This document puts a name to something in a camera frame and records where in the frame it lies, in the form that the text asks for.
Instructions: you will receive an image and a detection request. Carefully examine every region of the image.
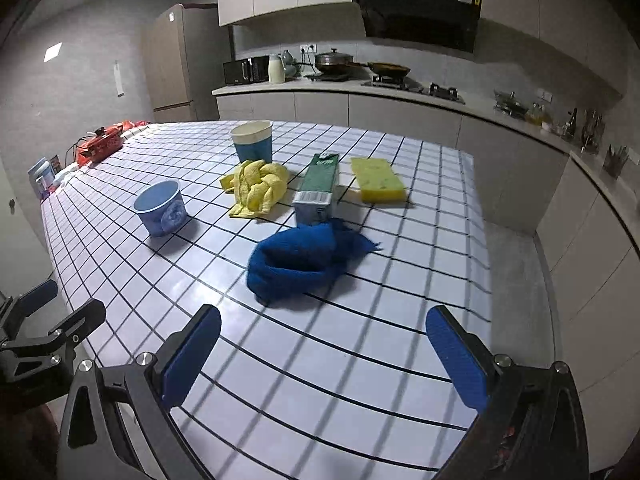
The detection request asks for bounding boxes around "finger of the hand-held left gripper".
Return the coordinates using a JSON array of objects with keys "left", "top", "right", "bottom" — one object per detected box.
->
[
  {"left": 0, "top": 279, "right": 59, "bottom": 343},
  {"left": 47, "top": 298, "right": 107, "bottom": 361}
]

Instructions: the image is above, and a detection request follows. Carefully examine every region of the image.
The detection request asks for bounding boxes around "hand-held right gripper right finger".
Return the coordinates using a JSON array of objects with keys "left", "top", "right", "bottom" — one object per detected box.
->
[{"left": 425, "top": 304, "right": 591, "bottom": 480}]

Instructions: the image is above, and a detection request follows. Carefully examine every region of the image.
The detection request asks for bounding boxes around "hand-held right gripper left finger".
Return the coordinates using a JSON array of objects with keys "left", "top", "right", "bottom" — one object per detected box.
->
[{"left": 56, "top": 304, "right": 222, "bottom": 480}]

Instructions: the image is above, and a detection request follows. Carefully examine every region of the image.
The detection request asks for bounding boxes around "blue yogurt cup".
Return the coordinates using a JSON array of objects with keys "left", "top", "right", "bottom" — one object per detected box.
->
[{"left": 132, "top": 180, "right": 189, "bottom": 237}]

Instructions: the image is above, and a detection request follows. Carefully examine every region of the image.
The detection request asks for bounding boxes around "blue cloth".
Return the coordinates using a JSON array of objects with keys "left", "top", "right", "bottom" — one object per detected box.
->
[{"left": 246, "top": 217, "right": 383, "bottom": 305}]

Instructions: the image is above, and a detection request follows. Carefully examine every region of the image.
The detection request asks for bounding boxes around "yellow cloth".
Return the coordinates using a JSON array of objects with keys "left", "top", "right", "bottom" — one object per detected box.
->
[{"left": 220, "top": 159, "right": 291, "bottom": 220}]

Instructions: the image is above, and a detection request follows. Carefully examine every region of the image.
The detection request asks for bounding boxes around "yellow sponge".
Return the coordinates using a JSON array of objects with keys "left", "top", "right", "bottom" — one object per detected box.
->
[{"left": 349, "top": 156, "right": 408, "bottom": 205}]

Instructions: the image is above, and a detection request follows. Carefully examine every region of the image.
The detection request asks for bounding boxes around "cream and blue paper cup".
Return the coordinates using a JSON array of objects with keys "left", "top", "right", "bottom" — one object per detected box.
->
[{"left": 230, "top": 120, "right": 274, "bottom": 165}]

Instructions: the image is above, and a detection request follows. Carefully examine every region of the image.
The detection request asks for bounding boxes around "green drink carton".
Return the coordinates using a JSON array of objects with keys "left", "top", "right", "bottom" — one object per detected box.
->
[{"left": 292, "top": 152, "right": 342, "bottom": 228}]

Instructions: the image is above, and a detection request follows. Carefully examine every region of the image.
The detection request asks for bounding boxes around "white checked tablecloth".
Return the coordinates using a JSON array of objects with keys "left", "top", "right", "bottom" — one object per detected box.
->
[{"left": 39, "top": 120, "right": 493, "bottom": 473}]

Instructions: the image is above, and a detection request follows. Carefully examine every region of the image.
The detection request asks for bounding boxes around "blue and white carton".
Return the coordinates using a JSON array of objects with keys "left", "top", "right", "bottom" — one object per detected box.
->
[{"left": 27, "top": 156, "right": 63, "bottom": 201}]

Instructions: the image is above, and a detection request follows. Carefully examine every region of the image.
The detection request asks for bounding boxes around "red box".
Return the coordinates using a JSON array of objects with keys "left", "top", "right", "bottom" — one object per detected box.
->
[{"left": 76, "top": 126, "right": 124, "bottom": 164}]

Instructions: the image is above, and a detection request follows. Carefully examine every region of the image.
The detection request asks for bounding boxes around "beige kitchen counter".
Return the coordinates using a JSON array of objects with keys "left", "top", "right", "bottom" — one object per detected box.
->
[{"left": 211, "top": 80, "right": 640, "bottom": 476}]

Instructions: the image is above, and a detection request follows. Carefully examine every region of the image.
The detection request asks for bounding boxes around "dark utensil holder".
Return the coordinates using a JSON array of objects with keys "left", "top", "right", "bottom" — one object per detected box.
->
[{"left": 602, "top": 144, "right": 631, "bottom": 178}]

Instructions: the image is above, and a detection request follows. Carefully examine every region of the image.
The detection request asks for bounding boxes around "small pan with lid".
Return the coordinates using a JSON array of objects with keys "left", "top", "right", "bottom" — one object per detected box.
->
[{"left": 494, "top": 90, "right": 531, "bottom": 116}]

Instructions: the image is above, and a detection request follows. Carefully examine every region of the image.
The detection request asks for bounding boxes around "metal utensil rack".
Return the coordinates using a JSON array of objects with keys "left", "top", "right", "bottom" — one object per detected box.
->
[{"left": 580, "top": 108, "right": 606, "bottom": 156}]

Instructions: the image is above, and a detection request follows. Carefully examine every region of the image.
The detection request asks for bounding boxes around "beige fridge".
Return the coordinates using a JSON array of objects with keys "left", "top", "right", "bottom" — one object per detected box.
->
[{"left": 140, "top": 3, "right": 233, "bottom": 122}]

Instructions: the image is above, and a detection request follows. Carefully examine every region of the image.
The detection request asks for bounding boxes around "black gas stove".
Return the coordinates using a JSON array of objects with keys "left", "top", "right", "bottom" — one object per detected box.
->
[{"left": 361, "top": 76, "right": 466, "bottom": 103}]

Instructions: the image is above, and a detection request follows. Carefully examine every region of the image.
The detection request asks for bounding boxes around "black microwave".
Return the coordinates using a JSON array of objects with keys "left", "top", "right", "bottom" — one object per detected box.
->
[{"left": 222, "top": 56, "right": 271, "bottom": 86}]

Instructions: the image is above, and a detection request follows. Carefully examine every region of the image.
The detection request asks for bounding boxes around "black wok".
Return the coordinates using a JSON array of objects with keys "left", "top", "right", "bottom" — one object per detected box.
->
[{"left": 367, "top": 61, "right": 412, "bottom": 78}]

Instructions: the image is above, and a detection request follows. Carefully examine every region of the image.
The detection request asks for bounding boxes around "large pan with lid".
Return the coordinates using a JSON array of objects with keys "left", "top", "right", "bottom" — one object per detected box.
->
[{"left": 314, "top": 48, "right": 368, "bottom": 75}]

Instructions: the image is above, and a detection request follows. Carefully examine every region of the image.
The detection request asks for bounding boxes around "black range hood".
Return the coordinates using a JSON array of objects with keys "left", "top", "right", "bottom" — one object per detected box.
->
[{"left": 351, "top": 0, "right": 483, "bottom": 54}]

